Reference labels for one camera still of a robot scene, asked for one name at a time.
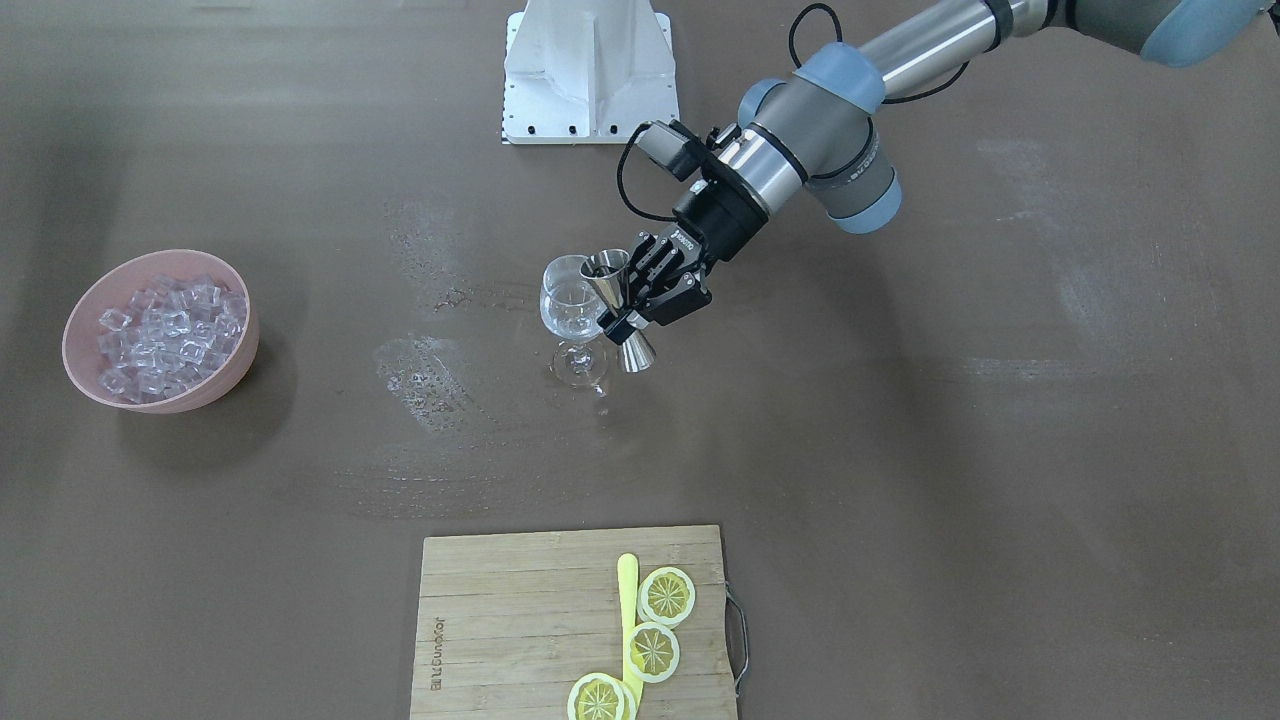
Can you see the yellow lemon slice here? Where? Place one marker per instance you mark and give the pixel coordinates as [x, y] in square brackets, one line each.
[651, 653]
[666, 596]
[600, 696]

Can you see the pile of clear ice cubes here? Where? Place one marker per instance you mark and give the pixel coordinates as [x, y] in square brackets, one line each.
[170, 337]

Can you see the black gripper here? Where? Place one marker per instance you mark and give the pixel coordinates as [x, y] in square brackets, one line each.
[722, 219]

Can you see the steel double jigger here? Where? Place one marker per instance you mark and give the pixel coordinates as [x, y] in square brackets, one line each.
[605, 271]

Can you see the pink bowl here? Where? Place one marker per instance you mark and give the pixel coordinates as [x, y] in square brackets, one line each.
[79, 352]

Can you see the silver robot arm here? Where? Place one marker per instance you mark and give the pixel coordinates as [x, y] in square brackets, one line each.
[814, 131]

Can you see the clear wine glass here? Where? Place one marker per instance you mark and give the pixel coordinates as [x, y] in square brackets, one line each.
[569, 308]

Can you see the yellow plastic knife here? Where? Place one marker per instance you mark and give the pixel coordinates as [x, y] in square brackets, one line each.
[627, 573]

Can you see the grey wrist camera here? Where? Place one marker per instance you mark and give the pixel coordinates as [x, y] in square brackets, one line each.
[674, 147]

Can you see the bamboo cutting board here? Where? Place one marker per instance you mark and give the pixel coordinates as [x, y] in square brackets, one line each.
[509, 622]

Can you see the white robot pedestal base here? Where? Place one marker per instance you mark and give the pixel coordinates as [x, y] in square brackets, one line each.
[586, 72]

